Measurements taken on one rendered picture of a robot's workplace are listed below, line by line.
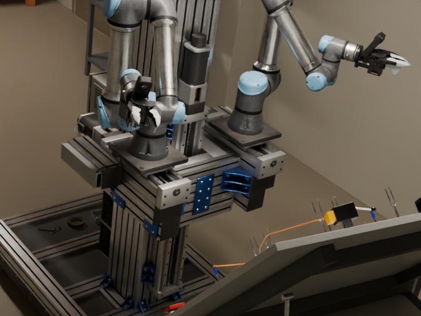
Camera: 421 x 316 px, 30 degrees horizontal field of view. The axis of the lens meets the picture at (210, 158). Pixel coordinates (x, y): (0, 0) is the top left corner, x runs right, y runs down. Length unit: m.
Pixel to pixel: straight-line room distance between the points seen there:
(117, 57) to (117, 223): 1.06
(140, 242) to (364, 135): 2.13
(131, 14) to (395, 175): 2.75
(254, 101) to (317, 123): 2.25
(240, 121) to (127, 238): 0.78
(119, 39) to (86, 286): 1.45
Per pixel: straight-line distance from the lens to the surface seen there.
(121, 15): 2.72
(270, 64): 3.29
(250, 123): 3.23
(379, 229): 1.84
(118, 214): 3.58
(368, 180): 5.22
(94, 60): 6.34
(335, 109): 5.29
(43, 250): 4.03
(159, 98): 2.64
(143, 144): 2.94
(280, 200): 5.10
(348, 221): 1.99
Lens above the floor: 2.62
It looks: 29 degrees down
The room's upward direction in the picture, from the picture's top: 9 degrees clockwise
